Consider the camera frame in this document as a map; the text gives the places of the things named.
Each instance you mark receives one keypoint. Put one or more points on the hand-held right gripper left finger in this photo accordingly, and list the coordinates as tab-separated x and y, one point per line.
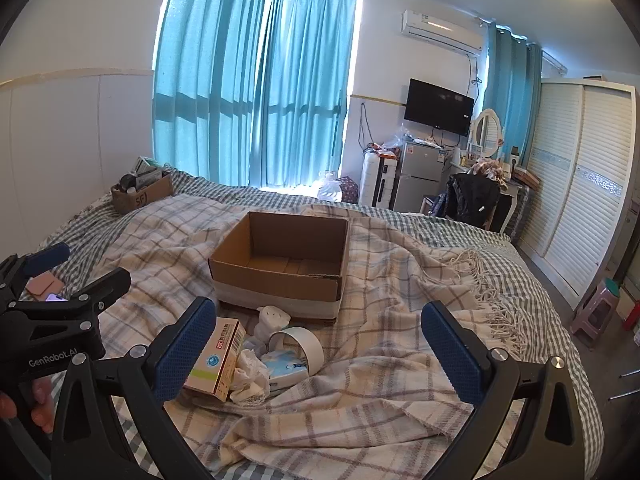
185	350

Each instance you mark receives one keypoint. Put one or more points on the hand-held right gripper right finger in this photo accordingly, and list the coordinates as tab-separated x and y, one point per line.
452	355

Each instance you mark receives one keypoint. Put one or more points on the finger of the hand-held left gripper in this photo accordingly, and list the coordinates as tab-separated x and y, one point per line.
47	255
100	285

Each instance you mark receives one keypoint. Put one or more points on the white green medicine box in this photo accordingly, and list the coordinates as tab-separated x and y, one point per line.
220	360

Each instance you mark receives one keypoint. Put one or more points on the white socks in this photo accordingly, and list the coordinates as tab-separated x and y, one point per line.
250	375

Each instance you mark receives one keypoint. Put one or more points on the small white plush toy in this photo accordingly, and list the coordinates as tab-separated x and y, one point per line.
272	320

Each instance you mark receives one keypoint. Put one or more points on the light blue tissue pack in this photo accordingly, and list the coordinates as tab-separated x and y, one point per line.
287	372

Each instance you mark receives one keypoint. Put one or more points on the round plastic swab container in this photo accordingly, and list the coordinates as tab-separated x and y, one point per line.
300	350

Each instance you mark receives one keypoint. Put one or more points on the person's left hand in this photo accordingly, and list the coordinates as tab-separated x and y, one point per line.
41	405

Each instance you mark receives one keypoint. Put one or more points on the pink phone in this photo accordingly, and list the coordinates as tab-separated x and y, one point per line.
42	285

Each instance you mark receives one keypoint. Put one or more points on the beige plaid blanket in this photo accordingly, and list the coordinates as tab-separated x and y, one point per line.
390	310

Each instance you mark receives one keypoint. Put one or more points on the small marked cardboard box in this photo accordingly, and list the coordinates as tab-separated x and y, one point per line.
145	195

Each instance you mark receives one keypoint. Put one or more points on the green white carton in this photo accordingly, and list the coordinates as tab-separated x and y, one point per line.
147	167

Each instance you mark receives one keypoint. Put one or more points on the pink plastic stool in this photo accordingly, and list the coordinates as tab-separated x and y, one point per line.
597	305

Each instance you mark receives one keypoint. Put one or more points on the black jacket on chair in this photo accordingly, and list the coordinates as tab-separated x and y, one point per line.
472	200

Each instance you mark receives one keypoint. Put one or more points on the white dressing table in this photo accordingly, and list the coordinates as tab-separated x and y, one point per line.
515	205

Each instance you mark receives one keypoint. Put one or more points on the grey mini fridge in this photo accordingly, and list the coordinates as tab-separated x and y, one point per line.
420	177

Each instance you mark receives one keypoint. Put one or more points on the floral cloth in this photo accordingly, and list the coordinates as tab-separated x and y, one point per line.
492	170

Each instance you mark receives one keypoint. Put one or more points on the white suitcase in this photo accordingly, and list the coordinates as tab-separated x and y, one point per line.
377	180

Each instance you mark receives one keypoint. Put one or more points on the brown flat box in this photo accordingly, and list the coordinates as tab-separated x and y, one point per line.
527	178

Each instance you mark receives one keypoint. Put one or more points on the dark patterned bag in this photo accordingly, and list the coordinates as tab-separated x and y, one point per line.
349	190

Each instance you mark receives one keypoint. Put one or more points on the white plastic bag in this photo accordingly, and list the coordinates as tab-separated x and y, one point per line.
330	187

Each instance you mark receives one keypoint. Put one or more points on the white louvred wardrobe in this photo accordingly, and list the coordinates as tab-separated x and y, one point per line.
580	175

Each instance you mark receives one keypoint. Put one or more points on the oval white mirror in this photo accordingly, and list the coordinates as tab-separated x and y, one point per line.
486	132

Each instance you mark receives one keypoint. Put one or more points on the clear plastic bag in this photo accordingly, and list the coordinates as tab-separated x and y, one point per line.
400	135

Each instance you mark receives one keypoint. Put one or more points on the wide teal curtain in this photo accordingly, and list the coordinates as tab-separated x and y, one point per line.
205	70

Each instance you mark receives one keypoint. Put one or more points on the narrow teal curtain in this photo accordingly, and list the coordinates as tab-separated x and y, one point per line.
510	95

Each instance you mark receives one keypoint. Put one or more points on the white air conditioner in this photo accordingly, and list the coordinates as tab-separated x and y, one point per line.
442	30

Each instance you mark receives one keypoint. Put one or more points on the black wall television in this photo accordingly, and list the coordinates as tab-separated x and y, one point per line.
439	107

